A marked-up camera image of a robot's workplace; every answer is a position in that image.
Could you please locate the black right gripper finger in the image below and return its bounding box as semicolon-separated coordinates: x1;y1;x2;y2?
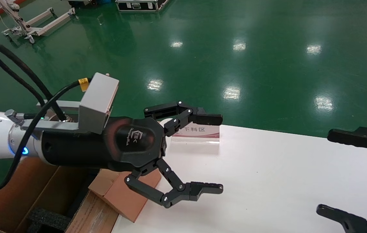
327;127;367;161
316;204;367;233

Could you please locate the dark machine base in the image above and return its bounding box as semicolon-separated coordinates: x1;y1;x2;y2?
68;0;99;7

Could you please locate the black foam insert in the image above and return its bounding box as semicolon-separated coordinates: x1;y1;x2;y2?
27;168;101;233

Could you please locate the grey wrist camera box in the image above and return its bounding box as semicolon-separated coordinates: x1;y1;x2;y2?
5;72;120;135

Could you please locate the white wheeled metal frame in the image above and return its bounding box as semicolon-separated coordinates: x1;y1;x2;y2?
0;0;76;44

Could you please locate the small cardboard box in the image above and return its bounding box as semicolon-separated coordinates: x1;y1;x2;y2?
88;168;162;223

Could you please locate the black cable with yellow tag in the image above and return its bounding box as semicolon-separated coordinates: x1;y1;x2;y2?
0;77;92;192

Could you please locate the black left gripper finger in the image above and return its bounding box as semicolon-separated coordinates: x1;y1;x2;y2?
144;101;223;137
124;158;224;208

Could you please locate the black aluminium flight case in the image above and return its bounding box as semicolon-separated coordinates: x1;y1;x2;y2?
115;0;170;13

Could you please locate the acrylic sign with Chinese text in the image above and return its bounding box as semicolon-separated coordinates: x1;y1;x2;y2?
159;118;220;144

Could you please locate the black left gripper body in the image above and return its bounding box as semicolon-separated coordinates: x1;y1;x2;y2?
41;116;167;172

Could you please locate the large cardboard box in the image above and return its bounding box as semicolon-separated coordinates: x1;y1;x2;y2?
0;157;121;233

